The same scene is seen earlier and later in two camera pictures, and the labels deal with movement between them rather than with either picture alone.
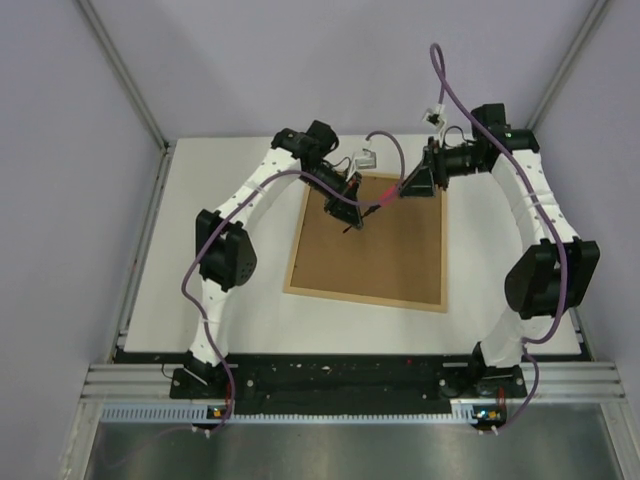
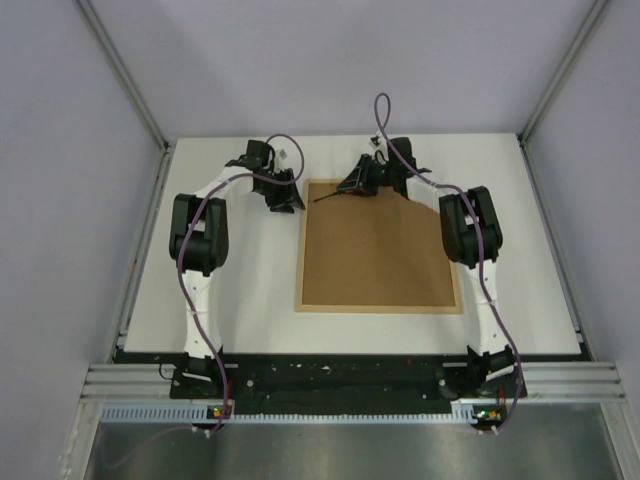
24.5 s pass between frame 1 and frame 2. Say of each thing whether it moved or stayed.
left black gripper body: moved
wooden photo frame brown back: moved
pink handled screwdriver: moved
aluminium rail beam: stayed
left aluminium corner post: stayed
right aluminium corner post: stayed
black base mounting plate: stayed
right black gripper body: moved
